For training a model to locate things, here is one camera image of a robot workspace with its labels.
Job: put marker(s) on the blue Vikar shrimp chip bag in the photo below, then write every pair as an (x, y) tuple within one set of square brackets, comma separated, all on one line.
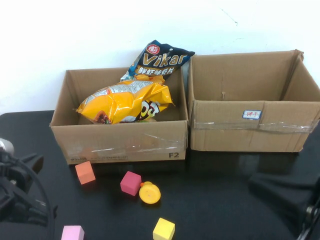
[(160, 62)]

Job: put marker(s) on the cardboard box printed F2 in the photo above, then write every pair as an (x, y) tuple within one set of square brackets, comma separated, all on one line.
[(120, 145)]

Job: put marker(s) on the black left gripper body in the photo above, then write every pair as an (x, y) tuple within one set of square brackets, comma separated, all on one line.
[(15, 195)]

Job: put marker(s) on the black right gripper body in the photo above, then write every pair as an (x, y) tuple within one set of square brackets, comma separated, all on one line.
[(280, 192)]

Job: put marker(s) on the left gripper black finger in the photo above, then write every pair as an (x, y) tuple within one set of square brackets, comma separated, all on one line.
[(35, 162)]

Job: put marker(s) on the cardboard box with white label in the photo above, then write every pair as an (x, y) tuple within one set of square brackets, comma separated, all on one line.
[(237, 135)]

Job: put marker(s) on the pink foam cube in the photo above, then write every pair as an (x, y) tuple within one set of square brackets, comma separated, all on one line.
[(72, 233)]

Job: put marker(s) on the orange foam cube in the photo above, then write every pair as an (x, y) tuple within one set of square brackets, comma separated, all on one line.
[(85, 173)]

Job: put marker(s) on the yellow foam cube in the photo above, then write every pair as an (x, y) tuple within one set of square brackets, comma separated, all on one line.
[(163, 229)]

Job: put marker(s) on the yellow chip bag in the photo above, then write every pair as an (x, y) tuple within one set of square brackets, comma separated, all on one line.
[(120, 105)]

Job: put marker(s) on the yellow rubber duck toy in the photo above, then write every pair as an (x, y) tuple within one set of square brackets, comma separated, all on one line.
[(149, 193)]

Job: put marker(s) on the magenta foam cube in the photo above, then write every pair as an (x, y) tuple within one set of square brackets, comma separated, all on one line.
[(129, 183)]

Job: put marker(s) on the white blue-bordered label sticker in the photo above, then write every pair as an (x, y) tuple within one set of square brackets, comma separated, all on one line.
[(252, 114)]

